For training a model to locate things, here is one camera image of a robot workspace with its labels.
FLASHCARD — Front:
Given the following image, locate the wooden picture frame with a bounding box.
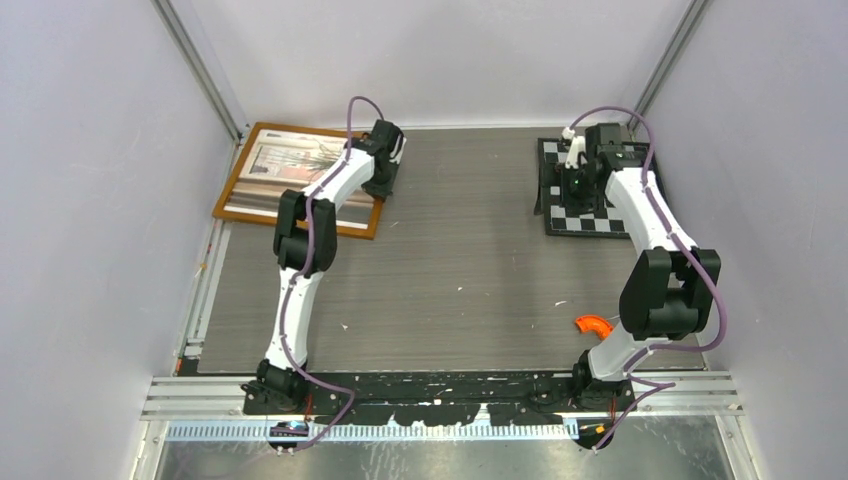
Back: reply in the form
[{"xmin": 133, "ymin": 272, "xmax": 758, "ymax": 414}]
[{"xmin": 213, "ymin": 122, "xmax": 346, "ymax": 226}]

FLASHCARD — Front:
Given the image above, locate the orange curved plastic piece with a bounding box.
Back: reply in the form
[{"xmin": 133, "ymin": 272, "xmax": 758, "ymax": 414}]
[{"xmin": 574, "ymin": 315, "xmax": 614, "ymax": 340}]

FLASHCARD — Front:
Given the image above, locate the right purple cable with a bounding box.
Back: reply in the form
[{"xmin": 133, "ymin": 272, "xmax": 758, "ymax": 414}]
[{"xmin": 568, "ymin": 105, "xmax": 729, "ymax": 454}]

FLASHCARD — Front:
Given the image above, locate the black white chessboard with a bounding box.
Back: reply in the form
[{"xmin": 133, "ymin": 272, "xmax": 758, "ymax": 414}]
[{"xmin": 537, "ymin": 138, "xmax": 665, "ymax": 245}]

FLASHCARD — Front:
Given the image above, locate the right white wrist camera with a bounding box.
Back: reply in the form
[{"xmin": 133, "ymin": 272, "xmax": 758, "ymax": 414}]
[{"xmin": 561, "ymin": 127, "xmax": 586, "ymax": 170}]

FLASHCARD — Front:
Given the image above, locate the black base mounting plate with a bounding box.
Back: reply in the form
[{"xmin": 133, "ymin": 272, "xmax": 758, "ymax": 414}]
[{"xmin": 241, "ymin": 371, "xmax": 634, "ymax": 427}]

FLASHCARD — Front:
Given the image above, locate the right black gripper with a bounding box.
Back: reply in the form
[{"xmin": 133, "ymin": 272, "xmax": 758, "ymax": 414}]
[{"xmin": 536, "ymin": 161, "xmax": 606, "ymax": 217}]

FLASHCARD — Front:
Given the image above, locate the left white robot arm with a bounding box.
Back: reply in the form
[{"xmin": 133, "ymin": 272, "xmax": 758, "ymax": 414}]
[{"xmin": 241, "ymin": 119, "xmax": 405, "ymax": 415}]

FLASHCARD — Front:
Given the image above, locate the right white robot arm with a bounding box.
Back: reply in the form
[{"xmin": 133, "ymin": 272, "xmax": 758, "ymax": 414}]
[{"xmin": 534, "ymin": 123, "xmax": 721, "ymax": 411}]

